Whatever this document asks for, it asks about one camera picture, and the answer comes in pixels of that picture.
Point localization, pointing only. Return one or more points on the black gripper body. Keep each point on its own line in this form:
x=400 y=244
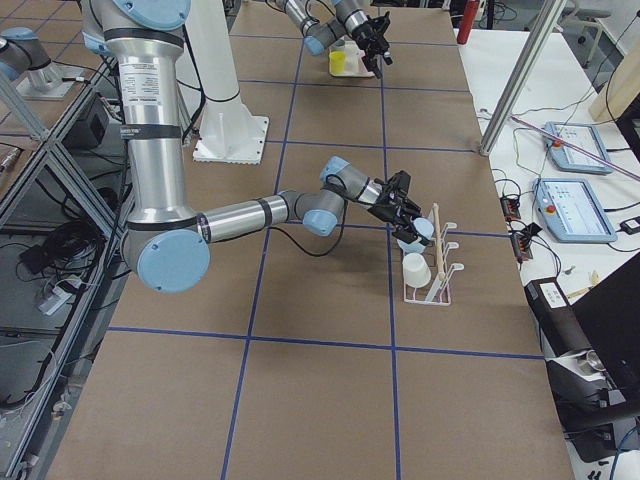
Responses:
x=363 y=33
x=384 y=209

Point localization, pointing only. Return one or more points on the light blue plastic cup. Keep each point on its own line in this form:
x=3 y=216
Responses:
x=424 y=230

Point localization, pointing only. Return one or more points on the pale green-white plastic cup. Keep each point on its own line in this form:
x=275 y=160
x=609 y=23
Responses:
x=416 y=272

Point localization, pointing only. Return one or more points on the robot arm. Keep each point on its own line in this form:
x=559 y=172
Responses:
x=166 y=243
x=346 y=19

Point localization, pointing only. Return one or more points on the yellow plastic cup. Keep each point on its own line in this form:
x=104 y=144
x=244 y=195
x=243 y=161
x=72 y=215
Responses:
x=337 y=63

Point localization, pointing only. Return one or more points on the cream plastic tray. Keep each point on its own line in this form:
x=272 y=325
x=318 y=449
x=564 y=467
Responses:
x=355 y=67

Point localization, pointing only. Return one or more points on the red bottle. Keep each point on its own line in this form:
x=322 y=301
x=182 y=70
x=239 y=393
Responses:
x=466 y=24

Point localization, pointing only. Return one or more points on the reacher grabber stick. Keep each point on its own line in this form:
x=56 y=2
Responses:
x=576 y=148

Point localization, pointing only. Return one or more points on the lower teach pendant tablet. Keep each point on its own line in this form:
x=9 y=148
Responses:
x=571 y=211

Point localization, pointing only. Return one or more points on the teach pendant tablet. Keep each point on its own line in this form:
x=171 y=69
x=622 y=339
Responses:
x=567 y=158
x=571 y=211

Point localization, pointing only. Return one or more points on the upper teach pendant tablet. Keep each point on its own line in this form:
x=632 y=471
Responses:
x=567 y=158

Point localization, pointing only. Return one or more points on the black box device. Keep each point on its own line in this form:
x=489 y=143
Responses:
x=555 y=316

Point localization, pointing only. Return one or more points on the white wire cup rack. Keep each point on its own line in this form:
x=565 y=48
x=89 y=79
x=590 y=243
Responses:
x=436 y=254

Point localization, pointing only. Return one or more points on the aluminium frame post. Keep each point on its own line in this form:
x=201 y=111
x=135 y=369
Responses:
x=536 y=40

